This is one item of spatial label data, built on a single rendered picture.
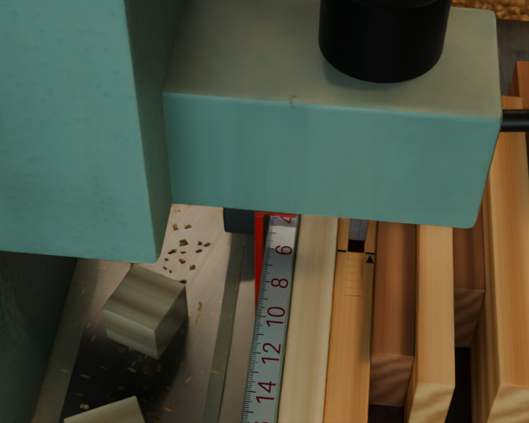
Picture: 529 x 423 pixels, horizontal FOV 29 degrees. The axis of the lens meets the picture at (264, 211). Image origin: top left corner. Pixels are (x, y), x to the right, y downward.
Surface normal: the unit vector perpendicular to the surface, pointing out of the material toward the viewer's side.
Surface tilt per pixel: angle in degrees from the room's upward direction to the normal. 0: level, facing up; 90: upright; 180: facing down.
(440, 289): 0
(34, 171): 90
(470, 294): 90
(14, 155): 90
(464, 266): 0
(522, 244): 0
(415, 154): 90
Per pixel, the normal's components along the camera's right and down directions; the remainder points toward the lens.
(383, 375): -0.11, 0.76
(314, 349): 0.00, -0.65
